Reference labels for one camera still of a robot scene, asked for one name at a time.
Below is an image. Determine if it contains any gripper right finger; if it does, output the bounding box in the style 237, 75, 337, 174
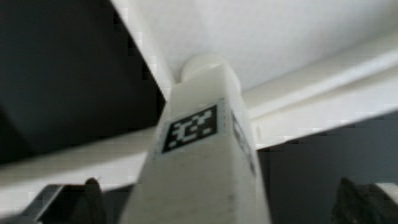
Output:
331, 178, 398, 224

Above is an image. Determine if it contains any white desk leg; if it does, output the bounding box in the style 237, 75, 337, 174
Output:
120, 54, 273, 224

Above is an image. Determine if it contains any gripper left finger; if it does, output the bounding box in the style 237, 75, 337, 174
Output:
0, 178, 107, 224

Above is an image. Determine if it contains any white front fence rail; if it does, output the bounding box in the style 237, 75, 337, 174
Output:
0, 71, 398, 201

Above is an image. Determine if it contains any white desk top tray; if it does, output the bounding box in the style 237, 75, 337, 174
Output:
111, 0, 398, 117

